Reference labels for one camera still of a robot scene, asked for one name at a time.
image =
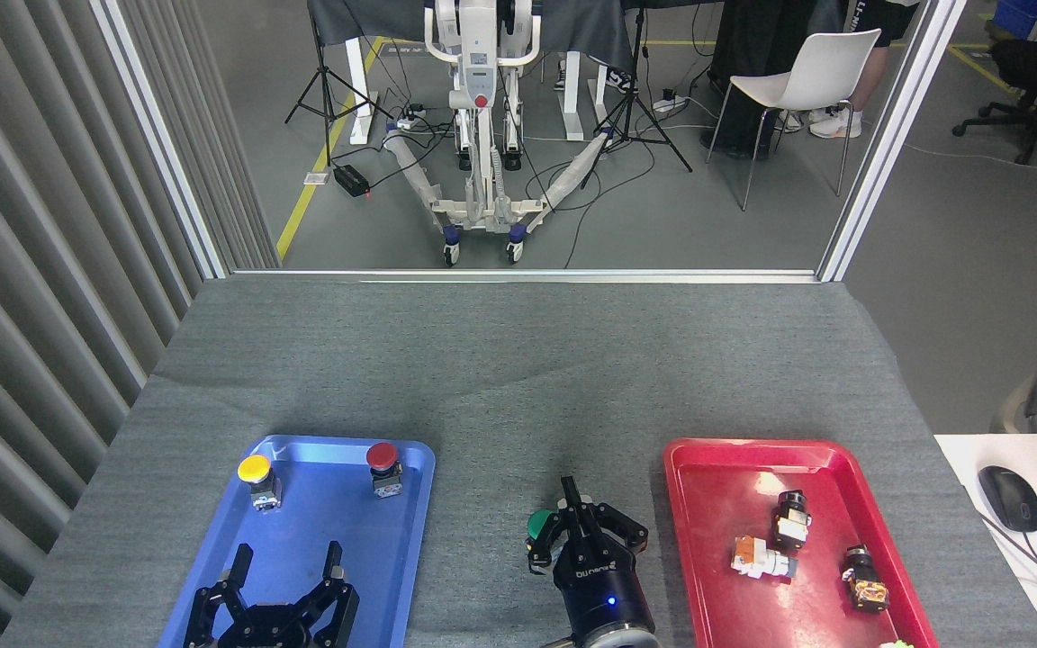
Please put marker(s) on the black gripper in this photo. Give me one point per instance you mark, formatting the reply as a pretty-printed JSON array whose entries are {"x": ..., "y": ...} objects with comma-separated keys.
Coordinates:
[
  {"x": 604, "y": 585},
  {"x": 266, "y": 628}
]

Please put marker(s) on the green push button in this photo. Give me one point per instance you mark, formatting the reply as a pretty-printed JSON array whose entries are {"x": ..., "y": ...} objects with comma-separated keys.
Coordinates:
[{"x": 538, "y": 522}]

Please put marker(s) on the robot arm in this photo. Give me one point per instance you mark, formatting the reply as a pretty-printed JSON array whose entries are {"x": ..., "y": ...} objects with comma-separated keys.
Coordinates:
[{"x": 616, "y": 642}]

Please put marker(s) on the yellow push button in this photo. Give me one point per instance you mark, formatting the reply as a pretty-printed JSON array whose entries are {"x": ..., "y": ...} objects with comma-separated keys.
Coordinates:
[{"x": 254, "y": 467}]

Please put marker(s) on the red push button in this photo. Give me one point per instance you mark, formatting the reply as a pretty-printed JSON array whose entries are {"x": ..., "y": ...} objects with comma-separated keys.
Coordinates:
[{"x": 382, "y": 455}]

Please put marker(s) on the blue plastic tray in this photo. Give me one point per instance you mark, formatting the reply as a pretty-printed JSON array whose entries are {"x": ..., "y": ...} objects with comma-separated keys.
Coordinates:
[{"x": 365, "y": 540}]

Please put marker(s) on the red plastic tray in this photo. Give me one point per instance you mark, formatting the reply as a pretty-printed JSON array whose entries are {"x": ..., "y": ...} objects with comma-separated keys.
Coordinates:
[{"x": 725, "y": 495}]

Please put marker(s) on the grey felt table cloth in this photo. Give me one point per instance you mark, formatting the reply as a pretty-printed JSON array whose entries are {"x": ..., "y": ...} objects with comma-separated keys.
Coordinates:
[{"x": 518, "y": 378}]

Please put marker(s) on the black computer mouse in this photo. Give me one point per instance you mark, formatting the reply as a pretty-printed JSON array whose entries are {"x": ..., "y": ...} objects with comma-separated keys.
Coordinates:
[{"x": 1009, "y": 498}]

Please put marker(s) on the black power box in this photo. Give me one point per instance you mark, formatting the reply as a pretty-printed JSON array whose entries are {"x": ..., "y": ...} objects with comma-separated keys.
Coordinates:
[{"x": 350, "y": 180}]

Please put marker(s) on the black tripod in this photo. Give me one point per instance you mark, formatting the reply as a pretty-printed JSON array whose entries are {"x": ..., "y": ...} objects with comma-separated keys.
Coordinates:
[
  {"x": 329, "y": 90},
  {"x": 633, "y": 99}
]

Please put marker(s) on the grey slatted panel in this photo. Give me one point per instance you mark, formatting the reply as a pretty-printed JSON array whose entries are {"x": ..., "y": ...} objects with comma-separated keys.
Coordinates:
[{"x": 23, "y": 270}]

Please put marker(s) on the white power strip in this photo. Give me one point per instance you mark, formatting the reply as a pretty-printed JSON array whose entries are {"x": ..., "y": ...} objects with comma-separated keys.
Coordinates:
[
  {"x": 670, "y": 103},
  {"x": 410, "y": 117}
]

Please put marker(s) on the person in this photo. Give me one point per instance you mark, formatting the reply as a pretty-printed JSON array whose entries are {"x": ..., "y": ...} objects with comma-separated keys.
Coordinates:
[
  {"x": 757, "y": 45},
  {"x": 561, "y": 76},
  {"x": 870, "y": 85}
]

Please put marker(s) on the white stand on wheels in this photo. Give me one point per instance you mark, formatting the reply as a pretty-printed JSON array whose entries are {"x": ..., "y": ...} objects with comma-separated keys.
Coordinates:
[{"x": 481, "y": 54}]

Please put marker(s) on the table with dark cloth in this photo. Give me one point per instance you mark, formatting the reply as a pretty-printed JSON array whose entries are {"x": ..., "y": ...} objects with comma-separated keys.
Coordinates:
[{"x": 572, "y": 27}]

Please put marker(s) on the white plastic chair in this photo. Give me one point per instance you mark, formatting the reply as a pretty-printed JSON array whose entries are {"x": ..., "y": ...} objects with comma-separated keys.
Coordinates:
[{"x": 820, "y": 72}]

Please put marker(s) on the black office chair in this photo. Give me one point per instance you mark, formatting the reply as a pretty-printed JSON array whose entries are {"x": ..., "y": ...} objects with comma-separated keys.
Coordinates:
[{"x": 1036, "y": 67}]

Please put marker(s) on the blue bin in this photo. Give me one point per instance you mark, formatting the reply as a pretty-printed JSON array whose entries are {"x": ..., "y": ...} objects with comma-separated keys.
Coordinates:
[{"x": 1018, "y": 16}]

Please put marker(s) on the white orange switch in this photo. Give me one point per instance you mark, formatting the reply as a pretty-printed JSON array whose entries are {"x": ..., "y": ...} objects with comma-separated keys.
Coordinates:
[{"x": 757, "y": 558}]

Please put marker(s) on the black white switch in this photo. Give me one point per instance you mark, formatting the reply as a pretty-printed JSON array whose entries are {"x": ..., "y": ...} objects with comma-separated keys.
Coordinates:
[{"x": 790, "y": 522}]

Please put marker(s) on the silver frame rail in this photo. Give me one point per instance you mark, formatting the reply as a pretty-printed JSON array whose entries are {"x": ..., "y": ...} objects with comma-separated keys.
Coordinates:
[{"x": 527, "y": 275}]

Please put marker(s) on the black orange switch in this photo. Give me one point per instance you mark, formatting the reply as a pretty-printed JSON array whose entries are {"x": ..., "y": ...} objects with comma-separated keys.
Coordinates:
[{"x": 865, "y": 583}]

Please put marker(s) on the silver frame post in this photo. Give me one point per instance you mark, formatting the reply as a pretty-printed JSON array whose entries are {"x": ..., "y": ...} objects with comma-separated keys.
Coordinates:
[
  {"x": 158, "y": 144},
  {"x": 888, "y": 144}
]

